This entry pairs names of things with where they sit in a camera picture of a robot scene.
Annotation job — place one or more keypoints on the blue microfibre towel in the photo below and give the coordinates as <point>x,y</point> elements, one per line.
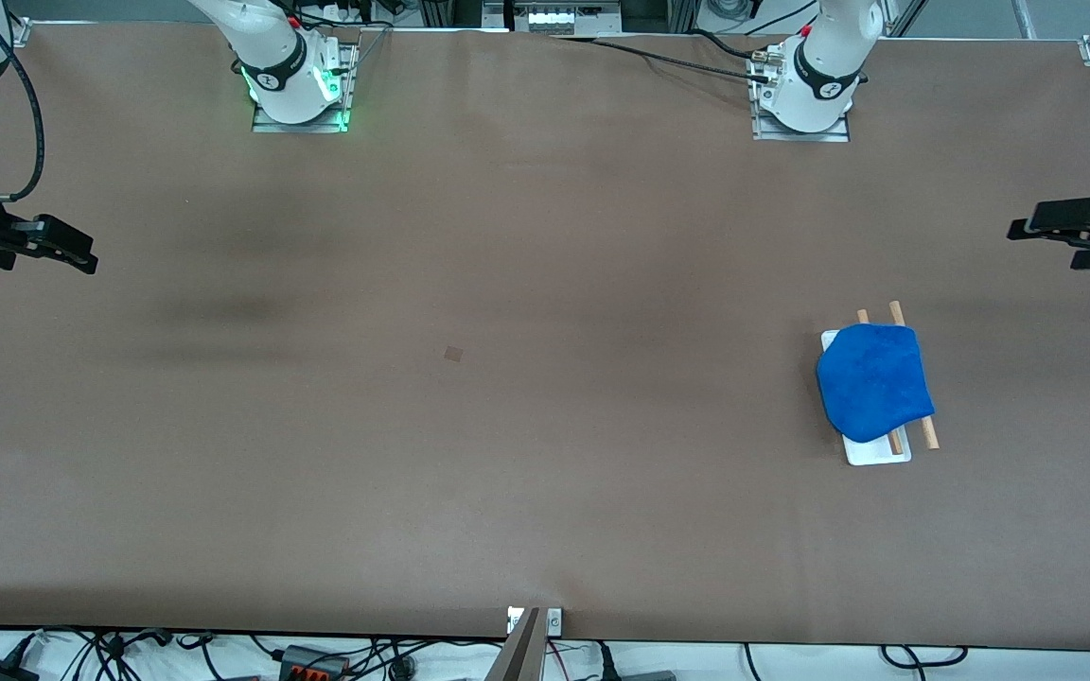
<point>874,383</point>

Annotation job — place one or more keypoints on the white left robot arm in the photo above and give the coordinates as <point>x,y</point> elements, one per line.
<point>824,66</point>

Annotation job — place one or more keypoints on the white towel rack wooden rods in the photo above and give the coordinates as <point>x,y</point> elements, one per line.
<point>876,454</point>

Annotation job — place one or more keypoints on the red black connector block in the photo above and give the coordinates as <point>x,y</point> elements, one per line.
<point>313,667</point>

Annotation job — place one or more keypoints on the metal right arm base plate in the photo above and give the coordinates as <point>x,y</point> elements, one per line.
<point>271,125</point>

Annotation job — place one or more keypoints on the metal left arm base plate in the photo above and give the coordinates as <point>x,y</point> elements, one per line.
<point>791,137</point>

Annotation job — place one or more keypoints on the grey angled post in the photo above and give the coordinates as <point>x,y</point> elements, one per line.
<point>518,657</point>

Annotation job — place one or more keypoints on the white metal mounting bracket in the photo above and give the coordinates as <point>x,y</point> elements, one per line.
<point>554,620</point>

